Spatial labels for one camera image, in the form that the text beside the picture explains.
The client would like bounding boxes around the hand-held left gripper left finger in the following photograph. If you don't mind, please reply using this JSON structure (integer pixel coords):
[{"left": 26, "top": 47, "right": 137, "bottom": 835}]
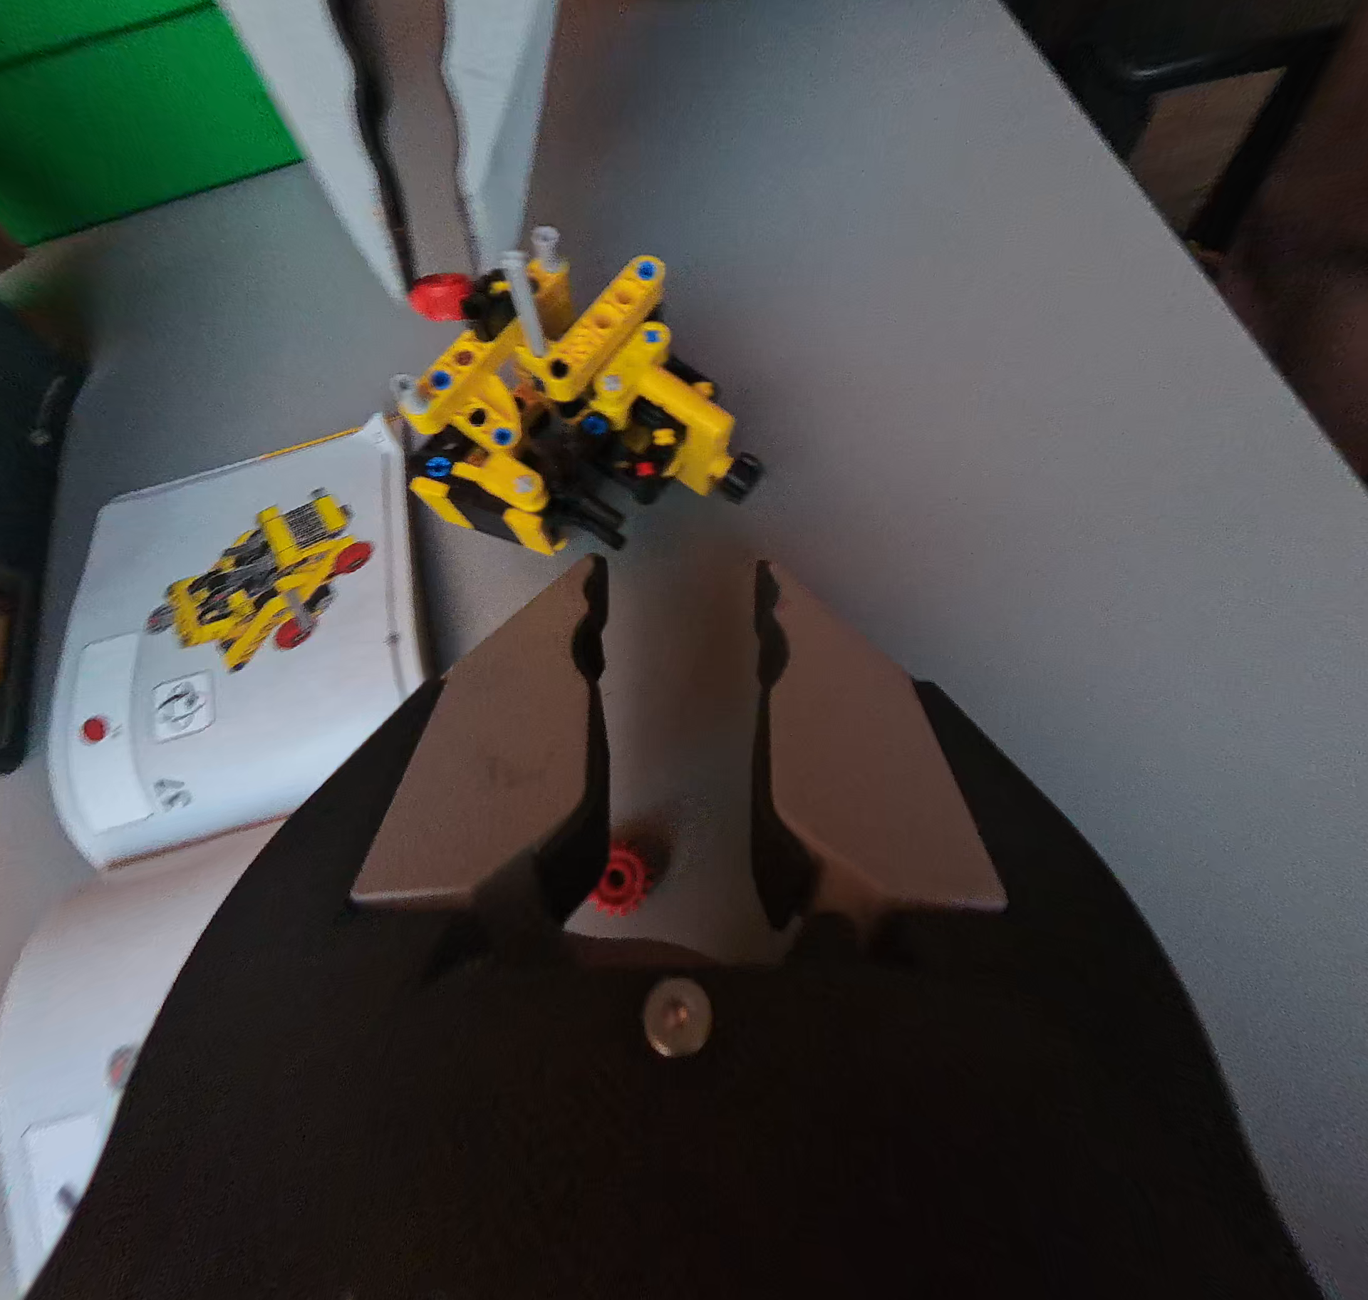
[{"left": 349, "top": 554, "right": 612, "bottom": 925}]

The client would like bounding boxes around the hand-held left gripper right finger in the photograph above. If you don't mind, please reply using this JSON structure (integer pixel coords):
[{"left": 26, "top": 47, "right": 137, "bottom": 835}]
[{"left": 751, "top": 559, "right": 1011, "bottom": 930}]

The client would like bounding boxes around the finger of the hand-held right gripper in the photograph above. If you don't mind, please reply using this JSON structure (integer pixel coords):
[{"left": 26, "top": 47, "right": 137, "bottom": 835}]
[
  {"left": 420, "top": 0, "right": 565, "bottom": 266},
  {"left": 196, "top": 0, "right": 418, "bottom": 302}
]

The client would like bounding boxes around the yellow lego bulldozer model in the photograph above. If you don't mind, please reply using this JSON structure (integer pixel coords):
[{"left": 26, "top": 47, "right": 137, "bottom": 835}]
[{"left": 388, "top": 224, "right": 766, "bottom": 559}]

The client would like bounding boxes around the lego instruction booklet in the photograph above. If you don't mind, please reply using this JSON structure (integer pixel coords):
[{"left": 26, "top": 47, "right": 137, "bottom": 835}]
[{"left": 0, "top": 413, "right": 430, "bottom": 1258}]

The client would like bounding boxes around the dark lego box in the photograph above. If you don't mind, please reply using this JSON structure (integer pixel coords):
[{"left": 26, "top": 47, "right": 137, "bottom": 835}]
[{"left": 0, "top": 305, "right": 81, "bottom": 777}]

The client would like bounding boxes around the black chair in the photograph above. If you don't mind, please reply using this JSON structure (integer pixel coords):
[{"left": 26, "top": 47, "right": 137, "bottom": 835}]
[{"left": 993, "top": 0, "right": 1354, "bottom": 253}]

